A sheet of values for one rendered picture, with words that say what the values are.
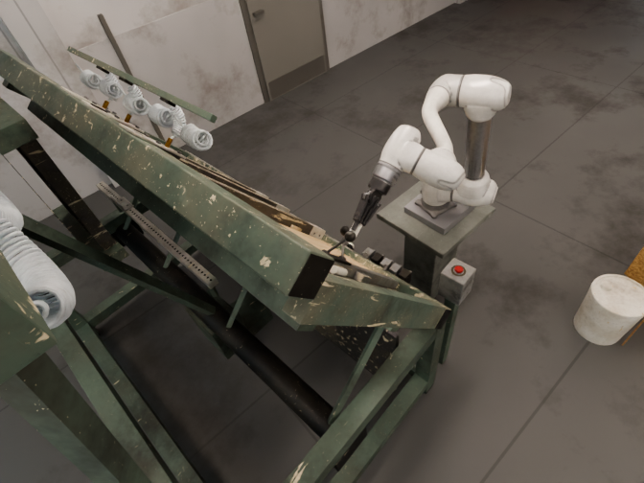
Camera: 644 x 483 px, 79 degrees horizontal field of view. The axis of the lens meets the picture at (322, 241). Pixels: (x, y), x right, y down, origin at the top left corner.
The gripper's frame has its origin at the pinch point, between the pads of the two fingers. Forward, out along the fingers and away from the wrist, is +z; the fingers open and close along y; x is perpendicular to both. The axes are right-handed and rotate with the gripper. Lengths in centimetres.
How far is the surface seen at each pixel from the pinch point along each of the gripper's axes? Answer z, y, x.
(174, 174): 8, -63, 18
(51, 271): 29, -90, -3
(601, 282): -43, 162, -75
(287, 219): 11, 22, 47
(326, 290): 13, -50, -29
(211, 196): 8, -63, 2
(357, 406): 63, 34, -23
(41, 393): 33, -98, -27
